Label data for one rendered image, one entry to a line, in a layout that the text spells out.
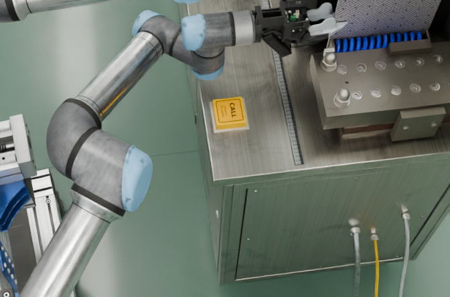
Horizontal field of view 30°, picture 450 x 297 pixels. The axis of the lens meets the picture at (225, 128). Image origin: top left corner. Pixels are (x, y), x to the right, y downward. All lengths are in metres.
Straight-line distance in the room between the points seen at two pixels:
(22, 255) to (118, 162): 1.04
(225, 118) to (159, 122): 1.06
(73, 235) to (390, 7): 0.83
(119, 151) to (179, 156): 1.29
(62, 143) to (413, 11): 0.82
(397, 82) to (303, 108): 0.23
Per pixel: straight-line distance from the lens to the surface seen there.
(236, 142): 1.93
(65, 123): 1.68
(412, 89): 1.91
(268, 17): 1.80
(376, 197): 2.17
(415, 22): 1.96
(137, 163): 1.62
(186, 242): 2.79
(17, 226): 2.64
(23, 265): 2.60
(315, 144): 1.94
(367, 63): 1.92
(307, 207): 2.14
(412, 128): 1.93
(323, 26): 1.85
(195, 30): 1.79
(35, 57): 3.17
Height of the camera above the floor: 2.62
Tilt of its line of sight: 62 degrees down
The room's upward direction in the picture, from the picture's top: 4 degrees clockwise
